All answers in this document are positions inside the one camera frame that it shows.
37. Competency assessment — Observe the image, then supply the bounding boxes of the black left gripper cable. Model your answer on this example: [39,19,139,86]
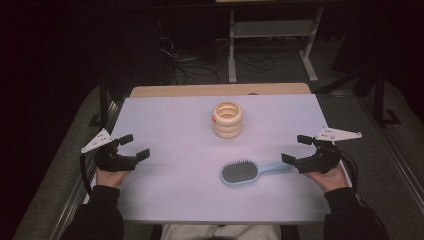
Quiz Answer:
[79,153,95,197]

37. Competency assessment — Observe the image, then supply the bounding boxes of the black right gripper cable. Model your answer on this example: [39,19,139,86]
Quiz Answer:
[338,151,384,231]

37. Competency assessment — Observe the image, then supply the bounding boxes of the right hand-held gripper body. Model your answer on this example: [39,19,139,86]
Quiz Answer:
[294,126,363,175]

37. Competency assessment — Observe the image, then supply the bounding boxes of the black floor cables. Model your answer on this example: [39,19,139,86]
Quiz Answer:
[156,16,278,86]

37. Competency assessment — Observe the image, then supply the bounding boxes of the white metal stand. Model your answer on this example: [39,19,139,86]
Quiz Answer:
[227,5,325,84]

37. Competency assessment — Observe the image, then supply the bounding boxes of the cream ribbed round holder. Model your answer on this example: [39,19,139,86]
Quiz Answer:
[211,101,244,140]

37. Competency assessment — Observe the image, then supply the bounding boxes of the black metal stand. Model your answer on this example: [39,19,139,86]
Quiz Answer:
[88,71,116,128]
[313,64,403,128]

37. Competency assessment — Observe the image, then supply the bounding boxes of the person's left hand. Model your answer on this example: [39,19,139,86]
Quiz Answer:
[95,166,131,190]

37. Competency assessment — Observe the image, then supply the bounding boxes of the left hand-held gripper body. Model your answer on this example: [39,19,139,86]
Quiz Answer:
[80,128,138,173]

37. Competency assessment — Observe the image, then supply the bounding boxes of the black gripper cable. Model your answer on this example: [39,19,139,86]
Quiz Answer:
[79,153,95,197]
[338,151,384,231]

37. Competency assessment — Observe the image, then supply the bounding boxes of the person's right hand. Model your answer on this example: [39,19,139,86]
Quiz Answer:
[304,162,350,194]

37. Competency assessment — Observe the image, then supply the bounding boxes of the light blue hairbrush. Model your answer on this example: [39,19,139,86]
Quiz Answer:
[220,159,295,186]

